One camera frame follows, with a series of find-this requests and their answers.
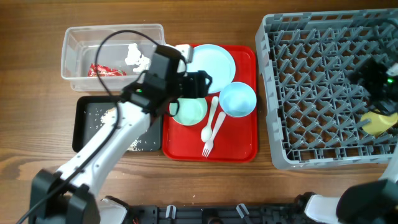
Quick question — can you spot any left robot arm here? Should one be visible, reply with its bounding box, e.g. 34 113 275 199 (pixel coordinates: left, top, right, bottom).
19 44 212 223

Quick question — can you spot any red serving tray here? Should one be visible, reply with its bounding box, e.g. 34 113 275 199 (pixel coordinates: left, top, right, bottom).
162 45 258 162

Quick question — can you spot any light green bowl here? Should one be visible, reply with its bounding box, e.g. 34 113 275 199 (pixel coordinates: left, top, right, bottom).
169 98 208 126

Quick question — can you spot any grey dishwasher rack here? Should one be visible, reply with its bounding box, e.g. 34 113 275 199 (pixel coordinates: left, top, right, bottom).
255 9 397 170

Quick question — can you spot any black plastic tray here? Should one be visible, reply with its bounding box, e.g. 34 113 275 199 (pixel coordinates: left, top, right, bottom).
72 96 163 152

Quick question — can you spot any light blue bowl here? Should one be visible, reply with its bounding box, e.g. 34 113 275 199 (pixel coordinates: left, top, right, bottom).
219 82 257 118

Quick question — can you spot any food scraps rice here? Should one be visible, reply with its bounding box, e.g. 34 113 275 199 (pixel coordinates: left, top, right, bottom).
83 103 162 152

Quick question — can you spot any yellow plastic cup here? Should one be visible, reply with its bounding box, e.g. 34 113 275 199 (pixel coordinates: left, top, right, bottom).
360 111 397 136

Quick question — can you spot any light blue plate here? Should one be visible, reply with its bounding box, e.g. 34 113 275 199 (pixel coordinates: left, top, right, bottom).
188 44 236 94

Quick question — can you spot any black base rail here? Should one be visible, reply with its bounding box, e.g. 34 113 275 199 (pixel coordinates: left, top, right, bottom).
106 196 314 224

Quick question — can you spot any white napkin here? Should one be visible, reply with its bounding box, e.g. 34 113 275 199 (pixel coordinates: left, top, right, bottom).
124 44 151 73

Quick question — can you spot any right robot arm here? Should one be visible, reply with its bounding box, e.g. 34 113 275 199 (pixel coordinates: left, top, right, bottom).
295 58 397 223

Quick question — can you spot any white plastic spoon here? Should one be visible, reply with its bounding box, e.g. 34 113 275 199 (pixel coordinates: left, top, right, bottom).
201 96 219 142

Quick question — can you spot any clear plastic waste bin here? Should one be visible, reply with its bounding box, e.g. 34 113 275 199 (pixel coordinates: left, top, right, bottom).
61 24 165 91

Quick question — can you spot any white plastic fork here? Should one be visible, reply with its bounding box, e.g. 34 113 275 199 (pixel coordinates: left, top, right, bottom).
202 111 226 157

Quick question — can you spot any red snack wrapper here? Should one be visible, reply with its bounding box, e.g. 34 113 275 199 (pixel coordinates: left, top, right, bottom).
88 63 127 77

